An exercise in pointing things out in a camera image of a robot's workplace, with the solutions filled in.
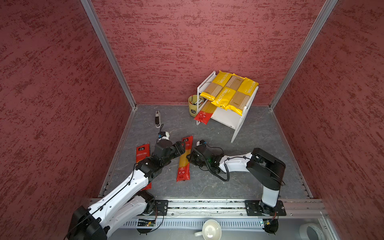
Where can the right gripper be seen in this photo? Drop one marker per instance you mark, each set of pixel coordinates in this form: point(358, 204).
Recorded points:
point(192, 155)

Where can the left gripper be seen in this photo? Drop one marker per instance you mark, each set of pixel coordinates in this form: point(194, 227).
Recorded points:
point(178, 148)

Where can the red spaghetti bag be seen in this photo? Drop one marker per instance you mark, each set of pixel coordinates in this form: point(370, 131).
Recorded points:
point(184, 164)
point(142, 152)
point(205, 114)

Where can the white two-tier shelf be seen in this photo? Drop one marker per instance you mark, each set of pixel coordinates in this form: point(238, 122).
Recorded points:
point(228, 117)

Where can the yellow pasta bag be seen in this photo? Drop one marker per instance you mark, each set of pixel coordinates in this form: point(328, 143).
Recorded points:
point(227, 93)
point(213, 85)
point(242, 96)

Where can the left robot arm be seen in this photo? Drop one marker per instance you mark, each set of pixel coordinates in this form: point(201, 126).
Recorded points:
point(100, 220)

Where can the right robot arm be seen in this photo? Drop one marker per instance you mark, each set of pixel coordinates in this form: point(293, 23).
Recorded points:
point(266, 168)

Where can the black white stapler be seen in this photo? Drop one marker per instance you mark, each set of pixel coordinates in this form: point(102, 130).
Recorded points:
point(158, 119)

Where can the yellow pen cup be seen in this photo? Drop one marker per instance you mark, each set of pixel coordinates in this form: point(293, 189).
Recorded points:
point(194, 101)

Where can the white cup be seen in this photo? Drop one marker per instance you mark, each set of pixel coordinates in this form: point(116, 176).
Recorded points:
point(211, 230)

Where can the white tape roll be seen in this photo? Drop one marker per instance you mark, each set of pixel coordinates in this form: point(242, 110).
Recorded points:
point(311, 231)

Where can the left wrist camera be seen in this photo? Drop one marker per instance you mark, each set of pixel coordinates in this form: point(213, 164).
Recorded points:
point(163, 135)

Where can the aluminium mounting rail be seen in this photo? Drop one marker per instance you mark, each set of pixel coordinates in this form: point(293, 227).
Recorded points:
point(235, 208)

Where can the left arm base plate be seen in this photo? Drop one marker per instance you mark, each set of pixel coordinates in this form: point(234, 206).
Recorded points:
point(159, 207)

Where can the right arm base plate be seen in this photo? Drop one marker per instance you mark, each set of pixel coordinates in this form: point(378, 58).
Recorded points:
point(258, 209)

